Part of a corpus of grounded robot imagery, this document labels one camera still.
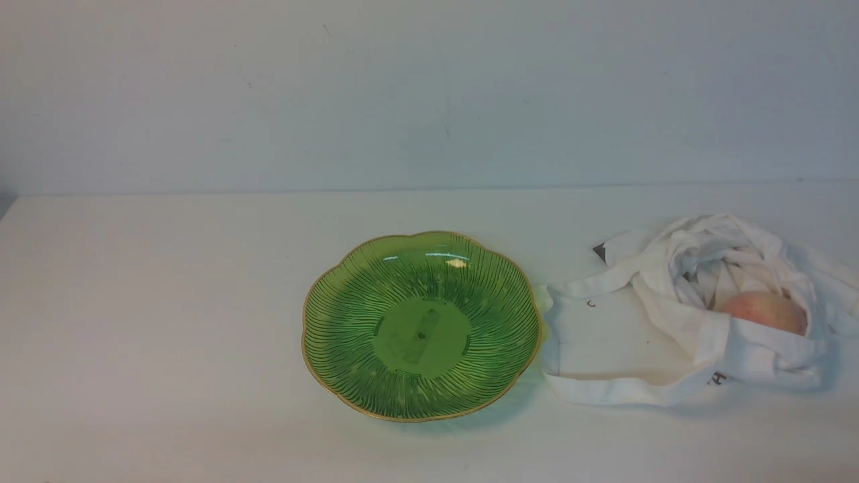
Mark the white cloth tote bag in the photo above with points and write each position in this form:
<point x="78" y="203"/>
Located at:
<point x="683" y="275"/>

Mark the pink peach fruit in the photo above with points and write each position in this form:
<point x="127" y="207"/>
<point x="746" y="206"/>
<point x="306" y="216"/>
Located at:
<point x="767" y="309"/>

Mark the green ribbed glass plate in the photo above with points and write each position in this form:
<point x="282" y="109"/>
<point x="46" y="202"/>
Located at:
<point x="422" y="327"/>

